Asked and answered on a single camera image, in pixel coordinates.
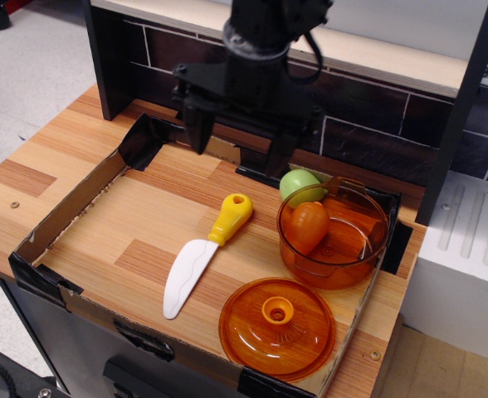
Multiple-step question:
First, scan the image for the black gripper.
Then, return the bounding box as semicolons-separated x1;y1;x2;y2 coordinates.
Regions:
173;47;324;179

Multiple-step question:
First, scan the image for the orange toy carrot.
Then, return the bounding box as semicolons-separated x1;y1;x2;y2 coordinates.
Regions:
285;201;329;255

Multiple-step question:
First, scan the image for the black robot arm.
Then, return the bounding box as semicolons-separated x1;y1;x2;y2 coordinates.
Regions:
173;1;332;186

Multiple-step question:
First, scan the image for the orange transparent pot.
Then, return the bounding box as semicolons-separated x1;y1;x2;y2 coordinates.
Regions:
277;177;390;289

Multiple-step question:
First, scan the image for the orange transparent pot lid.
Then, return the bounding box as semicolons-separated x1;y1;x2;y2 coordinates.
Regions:
218;278;336;381

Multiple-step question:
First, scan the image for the green toy fruit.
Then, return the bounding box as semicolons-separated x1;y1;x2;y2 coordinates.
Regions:
279;169;328;209

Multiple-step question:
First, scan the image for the dark tiled backsplash shelf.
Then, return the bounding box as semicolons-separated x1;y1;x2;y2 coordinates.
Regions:
83;1;488;223

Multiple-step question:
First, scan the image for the white toy sink unit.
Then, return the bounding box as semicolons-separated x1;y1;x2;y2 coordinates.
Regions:
401;172;488;358

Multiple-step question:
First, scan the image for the yellow handled toy knife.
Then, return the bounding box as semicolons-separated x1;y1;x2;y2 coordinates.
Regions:
163;193;253;320

